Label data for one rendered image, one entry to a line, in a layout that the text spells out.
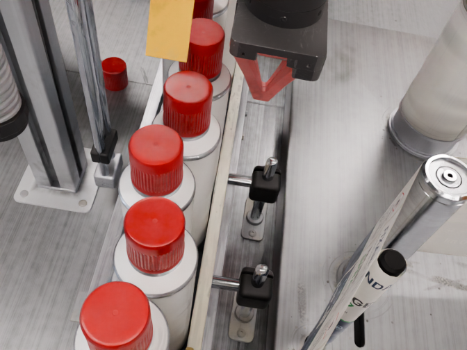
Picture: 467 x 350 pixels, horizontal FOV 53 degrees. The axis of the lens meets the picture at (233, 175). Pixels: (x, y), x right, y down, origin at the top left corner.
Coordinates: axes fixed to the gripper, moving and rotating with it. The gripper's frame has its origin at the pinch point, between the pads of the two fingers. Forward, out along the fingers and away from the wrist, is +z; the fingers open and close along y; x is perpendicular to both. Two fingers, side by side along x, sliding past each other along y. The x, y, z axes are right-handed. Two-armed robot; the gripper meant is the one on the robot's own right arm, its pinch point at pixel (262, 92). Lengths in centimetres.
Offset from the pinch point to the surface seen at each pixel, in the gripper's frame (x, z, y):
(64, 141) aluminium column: 18.4, 9.4, -2.3
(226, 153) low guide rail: 2.1, 10.0, 0.1
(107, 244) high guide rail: 10.2, 5.2, -14.4
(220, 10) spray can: 5.0, -2.6, 6.7
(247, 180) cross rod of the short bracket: -0.5, 10.4, -2.5
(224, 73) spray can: 3.5, -3.1, -1.9
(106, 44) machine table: 22.2, 18.7, 22.7
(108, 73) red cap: 19.1, 15.6, 13.8
